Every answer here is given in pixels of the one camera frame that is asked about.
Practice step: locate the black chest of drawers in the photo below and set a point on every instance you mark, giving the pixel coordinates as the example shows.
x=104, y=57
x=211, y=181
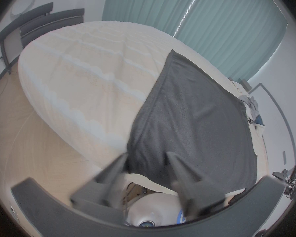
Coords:
x=54, y=21

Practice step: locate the grey bedside table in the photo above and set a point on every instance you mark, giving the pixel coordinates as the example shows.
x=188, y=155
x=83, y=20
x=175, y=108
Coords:
x=244, y=82

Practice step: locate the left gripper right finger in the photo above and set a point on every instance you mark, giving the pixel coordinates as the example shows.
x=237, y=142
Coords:
x=194, y=194

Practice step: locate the black T-shirt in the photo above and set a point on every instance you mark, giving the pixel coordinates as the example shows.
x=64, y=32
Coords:
x=192, y=120

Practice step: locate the blue-green curtain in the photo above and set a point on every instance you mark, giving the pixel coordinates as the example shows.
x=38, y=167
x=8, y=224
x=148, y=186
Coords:
x=231, y=28
x=143, y=4

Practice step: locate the pile of clothes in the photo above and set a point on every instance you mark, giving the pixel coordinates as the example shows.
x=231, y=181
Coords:
x=252, y=107

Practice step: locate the white printed pillow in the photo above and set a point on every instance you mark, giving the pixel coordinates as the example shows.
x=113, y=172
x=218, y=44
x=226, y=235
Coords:
x=238, y=89

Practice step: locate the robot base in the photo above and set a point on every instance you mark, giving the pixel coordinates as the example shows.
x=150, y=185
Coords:
x=153, y=206

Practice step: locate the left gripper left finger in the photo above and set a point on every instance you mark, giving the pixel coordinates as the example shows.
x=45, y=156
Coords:
x=106, y=184

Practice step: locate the bed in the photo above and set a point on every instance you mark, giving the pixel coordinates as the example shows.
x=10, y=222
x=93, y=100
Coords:
x=88, y=70

